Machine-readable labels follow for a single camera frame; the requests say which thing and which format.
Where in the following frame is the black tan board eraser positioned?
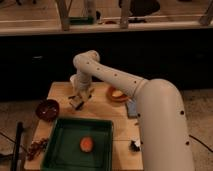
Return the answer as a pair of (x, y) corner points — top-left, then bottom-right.
(69, 96), (84, 110)

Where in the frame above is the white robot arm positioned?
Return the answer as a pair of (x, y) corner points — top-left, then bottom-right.
(72, 50), (195, 171)

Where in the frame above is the white paper cup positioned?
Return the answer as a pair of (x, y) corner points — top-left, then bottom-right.
(70, 74), (77, 89)

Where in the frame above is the yellow banana toy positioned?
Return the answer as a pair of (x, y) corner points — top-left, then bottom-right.
(112, 90), (123, 98)

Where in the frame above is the dark brown bowl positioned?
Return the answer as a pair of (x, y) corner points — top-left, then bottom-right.
(35, 99), (59, 122)

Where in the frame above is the blue sponge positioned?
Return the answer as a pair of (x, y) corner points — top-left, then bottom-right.
(126, 100), (137, 119)

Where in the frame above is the orange round toy food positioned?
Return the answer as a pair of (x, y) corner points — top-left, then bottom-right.
(80, 137), (94, 153)

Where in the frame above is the green plastic tray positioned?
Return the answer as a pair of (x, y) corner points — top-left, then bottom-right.
(40, 118), (113, 171)

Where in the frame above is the red grape bunch toy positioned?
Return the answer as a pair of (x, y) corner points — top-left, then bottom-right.
(27, 138), (49, 161)

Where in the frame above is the black pole stand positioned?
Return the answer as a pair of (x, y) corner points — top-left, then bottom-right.
(10, 122), (24, 171)

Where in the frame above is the white handled black brush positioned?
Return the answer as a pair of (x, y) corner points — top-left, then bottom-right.
(129, 141), (141, 152)

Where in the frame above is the black floor cable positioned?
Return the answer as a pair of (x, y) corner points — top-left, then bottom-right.
(189, 133), (213, 154)

